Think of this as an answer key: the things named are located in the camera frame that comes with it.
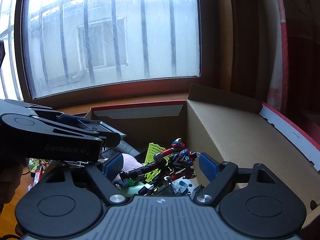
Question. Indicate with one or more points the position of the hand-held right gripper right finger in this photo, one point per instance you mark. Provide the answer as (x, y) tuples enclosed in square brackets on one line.
[(207, 166)]

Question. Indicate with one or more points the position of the red blue robot figure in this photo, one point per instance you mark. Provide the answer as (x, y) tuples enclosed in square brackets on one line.
[(180, 160)]

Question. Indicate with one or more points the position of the red cardboard box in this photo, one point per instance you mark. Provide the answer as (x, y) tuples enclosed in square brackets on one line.
[(237, 135)]

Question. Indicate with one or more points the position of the dark plastic case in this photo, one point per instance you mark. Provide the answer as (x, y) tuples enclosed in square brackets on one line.
[(100, 125)]

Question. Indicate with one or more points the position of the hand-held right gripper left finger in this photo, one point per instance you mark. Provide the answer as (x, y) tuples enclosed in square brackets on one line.
[(113, 165)]

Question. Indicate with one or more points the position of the person's left hand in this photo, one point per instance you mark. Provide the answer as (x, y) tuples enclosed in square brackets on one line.
[(11, 180)]

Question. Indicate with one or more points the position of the yellow mesh shuttlecock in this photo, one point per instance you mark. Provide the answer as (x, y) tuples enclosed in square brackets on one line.
[(152, 150)]

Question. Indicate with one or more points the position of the black electronic parts pile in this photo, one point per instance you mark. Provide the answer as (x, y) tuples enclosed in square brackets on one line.
[(35, 166)]

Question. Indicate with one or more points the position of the pale red curtain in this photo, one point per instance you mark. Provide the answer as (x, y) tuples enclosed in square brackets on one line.
[(281, 55)]

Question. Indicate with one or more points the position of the sliding window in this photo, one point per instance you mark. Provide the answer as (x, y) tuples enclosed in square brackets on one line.
[(112, 30)]

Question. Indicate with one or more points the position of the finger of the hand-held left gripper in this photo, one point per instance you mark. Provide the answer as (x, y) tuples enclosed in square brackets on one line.
[(110, 138), (67, 118)]

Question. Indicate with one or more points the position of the pink soft item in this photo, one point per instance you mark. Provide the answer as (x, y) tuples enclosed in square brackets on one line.
[(130, 162)]

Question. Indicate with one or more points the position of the white plastic item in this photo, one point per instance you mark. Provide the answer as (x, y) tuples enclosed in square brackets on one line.
[(185, 186)]

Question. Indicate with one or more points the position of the wooden window sill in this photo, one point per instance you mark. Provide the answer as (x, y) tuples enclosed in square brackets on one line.
[(150, 100)]

